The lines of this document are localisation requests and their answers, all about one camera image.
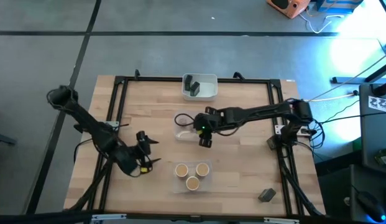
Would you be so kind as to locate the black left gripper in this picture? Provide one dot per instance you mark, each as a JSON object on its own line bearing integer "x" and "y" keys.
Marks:
{"x": 129, "y": 161}

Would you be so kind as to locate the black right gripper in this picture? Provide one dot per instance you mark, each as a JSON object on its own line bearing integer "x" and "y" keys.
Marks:
{"x": 205, "y": 124}

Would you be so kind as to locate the paper cup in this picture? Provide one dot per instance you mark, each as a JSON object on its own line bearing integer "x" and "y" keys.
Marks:
{"x": 192, "y": 183}
{"x": 181, "y": 170}
{"x": 202, "y": 170}

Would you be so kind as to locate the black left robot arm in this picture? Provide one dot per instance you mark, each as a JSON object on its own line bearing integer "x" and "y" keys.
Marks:
{"x": 87, "y": 121}

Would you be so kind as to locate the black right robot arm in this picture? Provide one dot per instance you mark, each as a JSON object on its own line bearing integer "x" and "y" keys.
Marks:
{"x": 258, "y": 112}

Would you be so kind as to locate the clear plastic bin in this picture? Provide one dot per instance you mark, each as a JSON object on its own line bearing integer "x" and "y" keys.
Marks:
{"x": 180, "y": 129}
{"x": 206, "y": 186}

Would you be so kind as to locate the white plastic bin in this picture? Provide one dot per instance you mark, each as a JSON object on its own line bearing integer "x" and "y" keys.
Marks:
{"x": 208, "y": 90}

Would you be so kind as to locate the small grey block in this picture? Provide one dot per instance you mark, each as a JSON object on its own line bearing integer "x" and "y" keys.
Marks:
{"x": 271, "y": 144}

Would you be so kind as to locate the black horizontal beam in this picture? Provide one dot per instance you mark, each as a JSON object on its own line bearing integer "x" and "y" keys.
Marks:
{"x": 40, "y": 218}

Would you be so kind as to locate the black desk surface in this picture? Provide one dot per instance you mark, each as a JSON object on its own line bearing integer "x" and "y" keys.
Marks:
{"x": 335, "y": 193}

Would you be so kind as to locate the grey floor object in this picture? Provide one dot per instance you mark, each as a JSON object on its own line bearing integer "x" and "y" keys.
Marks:
{"x": 3, "y": 139}

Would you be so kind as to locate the grey metal floor bar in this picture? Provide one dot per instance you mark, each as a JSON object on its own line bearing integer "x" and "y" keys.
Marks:
{"x": 345, "y": 80}

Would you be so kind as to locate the orange speaker box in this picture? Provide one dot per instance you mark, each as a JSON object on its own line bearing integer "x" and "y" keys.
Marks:
{"x": 289, "y": 7}

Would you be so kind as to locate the dark grey side desk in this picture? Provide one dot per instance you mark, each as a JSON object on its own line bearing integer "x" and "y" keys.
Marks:
{"x": 373, "y": 133}

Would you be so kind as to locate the black computer mouse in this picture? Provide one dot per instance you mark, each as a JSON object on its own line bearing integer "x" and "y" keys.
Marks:
{"x": 370, "y": 203}

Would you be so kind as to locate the white printed sheet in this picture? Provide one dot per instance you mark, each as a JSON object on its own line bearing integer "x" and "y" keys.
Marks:
{"x": 379, "y": 103}

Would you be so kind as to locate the green circuit board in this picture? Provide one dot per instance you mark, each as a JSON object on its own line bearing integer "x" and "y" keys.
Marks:
{"x": 383, "y": 158}

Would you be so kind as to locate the blue box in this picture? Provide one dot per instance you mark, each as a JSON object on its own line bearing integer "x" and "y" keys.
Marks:
{"x": 335, "y": 6}

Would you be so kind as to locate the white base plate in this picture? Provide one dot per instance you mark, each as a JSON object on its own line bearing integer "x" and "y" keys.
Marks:
{"x": 278, "y": 129}
{"x": 113, "y": 124}

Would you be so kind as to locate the black aluminium table frame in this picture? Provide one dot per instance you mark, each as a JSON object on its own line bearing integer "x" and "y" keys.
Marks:
{"x": 155, "y": 79}

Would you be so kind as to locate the black frame clamp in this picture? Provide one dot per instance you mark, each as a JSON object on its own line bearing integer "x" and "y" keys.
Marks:
{"x": 238, "y": 75}
{"x": 136, "y": 74}

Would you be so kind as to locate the silver metal bracket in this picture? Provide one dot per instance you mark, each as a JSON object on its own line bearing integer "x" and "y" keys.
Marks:
{"x": 108, "y": 217}
{"x": 281, "y": 221}

